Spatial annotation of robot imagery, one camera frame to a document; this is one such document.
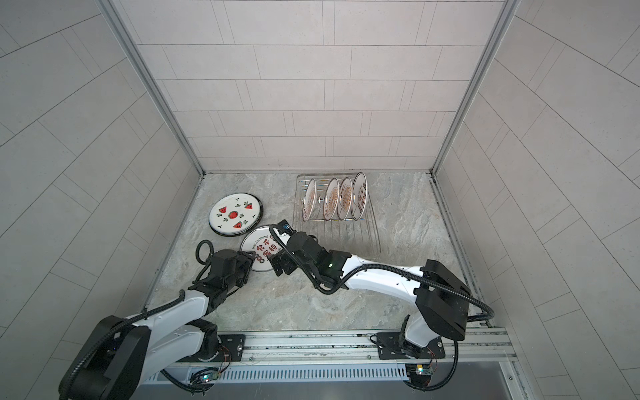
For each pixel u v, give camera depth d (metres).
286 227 0.63
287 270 0.67
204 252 0.74
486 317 0.40
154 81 0.87
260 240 0.94
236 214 0.98
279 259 0.64
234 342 0.72
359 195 0.98
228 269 0.68
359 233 0.95
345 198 0.98
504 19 0.72
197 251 0.73
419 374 0.68
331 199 0.98
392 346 0.71
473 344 0.73
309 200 1.02
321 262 0.58
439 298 0.41
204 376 0.65
